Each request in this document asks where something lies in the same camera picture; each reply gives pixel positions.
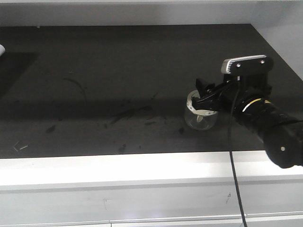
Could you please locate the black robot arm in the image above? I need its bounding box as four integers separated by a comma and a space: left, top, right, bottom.
192, 74, 303, 168

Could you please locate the glass jar with beige lid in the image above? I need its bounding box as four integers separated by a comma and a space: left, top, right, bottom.
184, 90, 218, 131

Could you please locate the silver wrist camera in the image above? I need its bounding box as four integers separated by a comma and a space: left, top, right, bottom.
221, 54, 274, 76

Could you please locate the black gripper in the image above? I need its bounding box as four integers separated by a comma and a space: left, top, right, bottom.
191, 73, 272, 111

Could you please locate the white fume hood cabinet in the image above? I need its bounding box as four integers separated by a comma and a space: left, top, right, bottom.
0, 151, 303, 227

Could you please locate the white pipe end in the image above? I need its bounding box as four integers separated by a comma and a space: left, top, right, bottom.
0, 44, 5, 56

